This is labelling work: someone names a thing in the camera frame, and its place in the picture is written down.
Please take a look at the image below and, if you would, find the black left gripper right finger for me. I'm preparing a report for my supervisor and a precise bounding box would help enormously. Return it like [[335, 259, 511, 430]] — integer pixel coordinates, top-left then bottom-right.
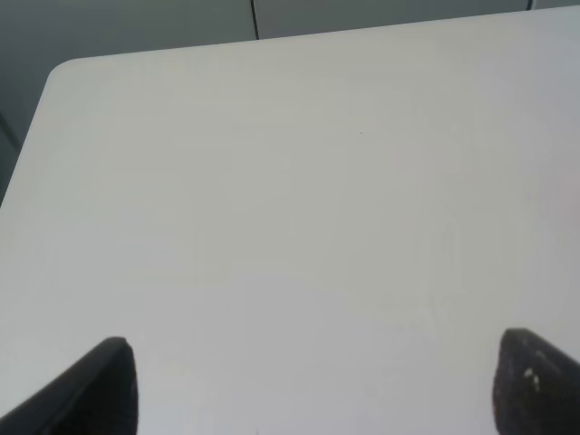
[[492, 328, 579, 435]]

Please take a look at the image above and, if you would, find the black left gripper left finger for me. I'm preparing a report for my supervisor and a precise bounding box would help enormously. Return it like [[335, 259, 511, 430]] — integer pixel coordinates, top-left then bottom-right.
[[1, 337, 139, 435]]

